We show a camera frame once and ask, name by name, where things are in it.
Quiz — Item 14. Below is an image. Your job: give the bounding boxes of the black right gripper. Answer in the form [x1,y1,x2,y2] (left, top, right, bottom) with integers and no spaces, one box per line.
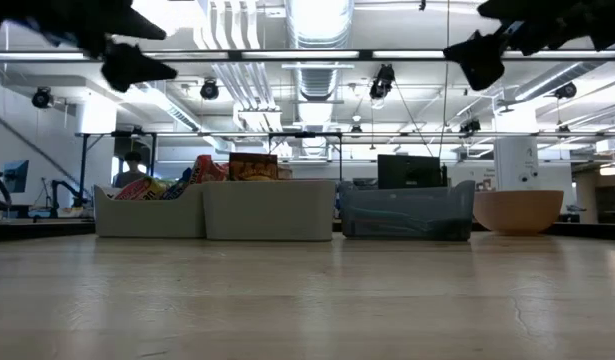
[442,0,615,93]

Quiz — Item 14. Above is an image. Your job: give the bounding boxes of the dark grey plastic bin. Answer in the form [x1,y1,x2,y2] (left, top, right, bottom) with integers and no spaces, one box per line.
[339,179,477,243]

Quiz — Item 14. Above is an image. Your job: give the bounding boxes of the person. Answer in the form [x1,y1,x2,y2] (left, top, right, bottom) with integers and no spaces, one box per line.
[112,150,151,189]

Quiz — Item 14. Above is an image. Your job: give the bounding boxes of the clear plastic bin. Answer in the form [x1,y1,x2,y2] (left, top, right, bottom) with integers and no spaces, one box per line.
[202,179,338,243]
[93,183,207,239]

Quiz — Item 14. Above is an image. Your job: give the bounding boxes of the black background frame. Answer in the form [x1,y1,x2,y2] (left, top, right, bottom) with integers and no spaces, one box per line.
[76,130,615,184]

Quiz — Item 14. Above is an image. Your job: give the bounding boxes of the blue screen monitor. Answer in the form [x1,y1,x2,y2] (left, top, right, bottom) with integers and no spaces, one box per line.
[1,158,31,194]

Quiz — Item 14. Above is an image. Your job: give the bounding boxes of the orange bowl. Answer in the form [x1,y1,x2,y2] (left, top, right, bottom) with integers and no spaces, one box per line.
[472,189,565,237]

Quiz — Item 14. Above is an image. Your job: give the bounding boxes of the blue yellow ramen packet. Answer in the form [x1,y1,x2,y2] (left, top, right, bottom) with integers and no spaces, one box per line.
[161,167,194,201]

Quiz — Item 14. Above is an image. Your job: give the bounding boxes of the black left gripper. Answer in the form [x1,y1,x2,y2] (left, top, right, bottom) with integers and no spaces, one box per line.
[0,0,179,94]

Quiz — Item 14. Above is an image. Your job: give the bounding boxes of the silver ventilation duct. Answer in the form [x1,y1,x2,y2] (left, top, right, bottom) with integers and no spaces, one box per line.
[285,0,356,161]

